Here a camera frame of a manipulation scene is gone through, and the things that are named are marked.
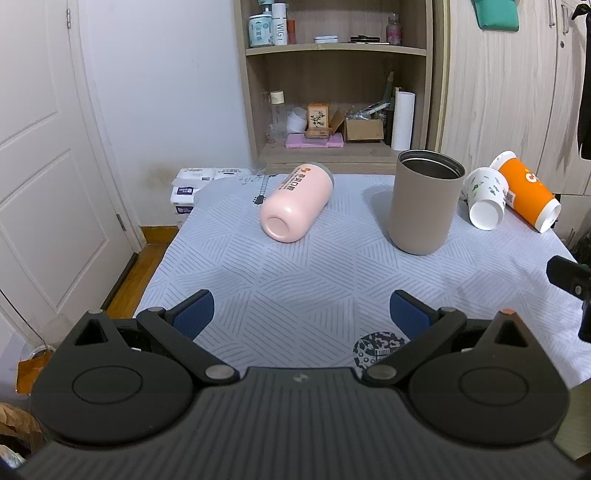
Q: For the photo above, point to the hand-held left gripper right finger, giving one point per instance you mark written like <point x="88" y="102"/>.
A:
<point x="408" y="314"/>

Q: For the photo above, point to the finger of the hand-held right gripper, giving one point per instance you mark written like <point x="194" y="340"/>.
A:
<point x="565" y="273"/>

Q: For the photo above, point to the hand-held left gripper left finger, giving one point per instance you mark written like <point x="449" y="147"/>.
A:
<point x="195" y="314"/>

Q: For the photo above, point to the orange paper cup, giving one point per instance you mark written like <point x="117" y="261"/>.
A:
<point x="528" y="191"/>

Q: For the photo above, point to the white paper cup green print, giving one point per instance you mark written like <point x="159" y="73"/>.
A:
<point x="485" y="196"/>

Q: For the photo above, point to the white plastic cup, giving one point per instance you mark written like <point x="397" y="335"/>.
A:
<point x="297" y="121"/>

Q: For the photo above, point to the taupe metal tumbler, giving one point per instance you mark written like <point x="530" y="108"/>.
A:
<point x="422" y="207"/>

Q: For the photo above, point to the white tissue pack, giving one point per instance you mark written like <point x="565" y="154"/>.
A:
<point x="182" y="198"/>
<point x="233" y="172"/>
<point x="196" y="174"/>

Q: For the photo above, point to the black hanging garment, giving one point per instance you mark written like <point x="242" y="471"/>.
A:
<point x="584" y="115"/>

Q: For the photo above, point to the orange plastic bag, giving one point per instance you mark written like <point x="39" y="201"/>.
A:
<point x="34" y="371"/>

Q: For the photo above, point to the light wooden wardrobe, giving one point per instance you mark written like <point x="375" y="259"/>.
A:
<point x="512" y="92"/>

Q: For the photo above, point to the open cardboard box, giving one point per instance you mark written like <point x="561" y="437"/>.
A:
<point x="362" y="129"/>

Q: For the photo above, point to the white paper roll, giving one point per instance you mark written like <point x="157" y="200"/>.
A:
<point x="403" y="120"/>

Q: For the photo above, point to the pink flat box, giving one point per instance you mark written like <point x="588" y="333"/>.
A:
<point x="314" y="141"/>

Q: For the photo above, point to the brown paper bag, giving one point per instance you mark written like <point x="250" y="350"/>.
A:
<point x="18" y="422"/>

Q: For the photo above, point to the dark green bottle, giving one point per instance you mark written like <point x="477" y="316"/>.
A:
<point x="390" y="106"/>

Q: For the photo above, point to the clear glass bottle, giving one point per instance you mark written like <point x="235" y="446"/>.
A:
<point x="276" y="117"/>

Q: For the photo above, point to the white door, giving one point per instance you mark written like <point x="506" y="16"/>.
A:
<point x="46" y="161"/>

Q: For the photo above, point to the floral printed box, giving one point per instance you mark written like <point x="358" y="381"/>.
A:
<point x="318" y="116"/>

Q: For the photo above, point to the wooden shelf unit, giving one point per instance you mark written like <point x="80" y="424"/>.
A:
<point x="341" y="78"/>

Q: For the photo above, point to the teal cloth bag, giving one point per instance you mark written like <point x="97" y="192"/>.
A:
<point x="496" y="14"/>

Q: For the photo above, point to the black flat items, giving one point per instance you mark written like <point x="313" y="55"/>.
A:
<point x="369" y="40"/>

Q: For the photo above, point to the pink glass jar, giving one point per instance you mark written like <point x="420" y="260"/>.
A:
<point x="394" y="31"/>

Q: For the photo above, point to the flat white tin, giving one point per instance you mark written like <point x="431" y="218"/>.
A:
<point x="327" y="39"/>

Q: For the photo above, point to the teal and white pump bottle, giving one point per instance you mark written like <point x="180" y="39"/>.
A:
<point x="260" y="30"/>

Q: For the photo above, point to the small orange bottle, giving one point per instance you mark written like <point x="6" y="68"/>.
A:
<point x="291" y="32"/>

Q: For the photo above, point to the white tall bottle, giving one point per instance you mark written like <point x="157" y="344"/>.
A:
<point x="280" y="25"/>

